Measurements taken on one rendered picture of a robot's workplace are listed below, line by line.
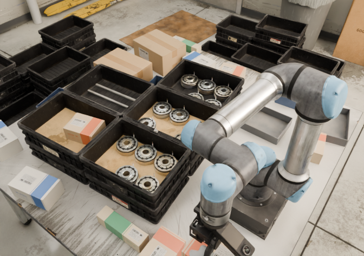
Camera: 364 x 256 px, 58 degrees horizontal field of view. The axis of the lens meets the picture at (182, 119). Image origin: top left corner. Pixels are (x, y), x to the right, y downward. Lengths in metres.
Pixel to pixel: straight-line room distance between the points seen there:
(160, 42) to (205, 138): 1.55
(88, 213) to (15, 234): 1.00
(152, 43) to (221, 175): 1.69
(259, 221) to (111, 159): 0.71
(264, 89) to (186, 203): 0.76
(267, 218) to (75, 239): 0.81
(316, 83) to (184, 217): 0.83
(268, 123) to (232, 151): 1.18
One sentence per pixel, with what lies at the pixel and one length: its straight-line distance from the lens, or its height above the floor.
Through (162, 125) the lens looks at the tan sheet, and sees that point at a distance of 1.71.
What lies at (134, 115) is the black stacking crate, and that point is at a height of 0.88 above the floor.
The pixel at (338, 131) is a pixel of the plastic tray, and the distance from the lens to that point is 2.05.
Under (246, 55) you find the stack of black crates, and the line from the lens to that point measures 3.13.
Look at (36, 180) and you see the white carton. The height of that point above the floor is 0.79.
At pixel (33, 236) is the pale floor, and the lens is 2.47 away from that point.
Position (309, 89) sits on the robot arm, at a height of 1.42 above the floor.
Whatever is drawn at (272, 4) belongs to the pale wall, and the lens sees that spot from 4.51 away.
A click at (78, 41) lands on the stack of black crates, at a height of 0.50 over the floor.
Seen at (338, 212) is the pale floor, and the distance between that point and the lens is 2.59.
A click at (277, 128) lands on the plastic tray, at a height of 0.70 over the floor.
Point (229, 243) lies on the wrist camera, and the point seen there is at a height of 1.25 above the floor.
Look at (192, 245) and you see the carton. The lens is 1.01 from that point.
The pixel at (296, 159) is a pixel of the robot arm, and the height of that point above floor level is 1.14.
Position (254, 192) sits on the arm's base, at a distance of 1.44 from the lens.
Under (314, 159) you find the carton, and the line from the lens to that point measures 1.82.
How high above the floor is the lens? 2.03
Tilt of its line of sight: 43 degrees down
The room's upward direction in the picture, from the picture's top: straight up
